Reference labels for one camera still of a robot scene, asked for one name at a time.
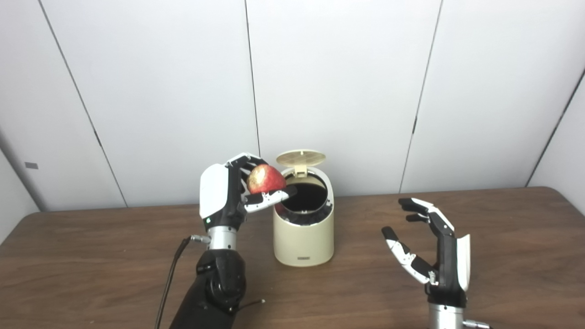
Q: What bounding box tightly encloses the cream-colored bin body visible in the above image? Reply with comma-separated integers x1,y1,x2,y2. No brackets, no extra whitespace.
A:
273,167,335,267

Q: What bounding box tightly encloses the red apple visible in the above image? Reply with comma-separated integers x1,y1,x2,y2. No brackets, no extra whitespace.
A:
247,164,287,195

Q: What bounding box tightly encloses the thin black wire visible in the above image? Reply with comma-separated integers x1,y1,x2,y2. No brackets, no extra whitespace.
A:
235,299,266,313

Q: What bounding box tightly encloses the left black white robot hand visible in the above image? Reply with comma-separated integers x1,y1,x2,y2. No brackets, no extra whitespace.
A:
199,153,298,231

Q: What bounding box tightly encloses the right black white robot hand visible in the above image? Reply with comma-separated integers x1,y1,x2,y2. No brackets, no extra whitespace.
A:
382,197,471,308

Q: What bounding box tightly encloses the round cream bin lid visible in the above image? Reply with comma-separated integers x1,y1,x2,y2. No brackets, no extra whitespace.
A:
276,149,327,178

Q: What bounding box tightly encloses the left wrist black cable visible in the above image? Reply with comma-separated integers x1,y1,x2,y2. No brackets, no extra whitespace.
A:
154,235,212,329

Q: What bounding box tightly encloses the black bin liner bag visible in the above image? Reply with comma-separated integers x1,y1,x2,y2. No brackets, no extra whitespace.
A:
276,176,332,226

